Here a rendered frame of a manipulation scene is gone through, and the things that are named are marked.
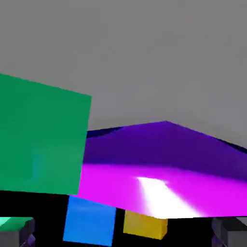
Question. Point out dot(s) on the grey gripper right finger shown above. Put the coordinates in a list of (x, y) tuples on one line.
[(231, 231)]

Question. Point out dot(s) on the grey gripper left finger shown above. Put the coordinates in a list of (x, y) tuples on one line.
[(13, 234)]

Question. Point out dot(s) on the small blue cube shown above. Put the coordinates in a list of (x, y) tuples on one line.
[(89, 222)]

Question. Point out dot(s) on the small yellow cube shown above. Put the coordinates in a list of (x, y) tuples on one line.
[(143, 224)]

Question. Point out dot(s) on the large green box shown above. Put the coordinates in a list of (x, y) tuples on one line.
[(40, 135)]

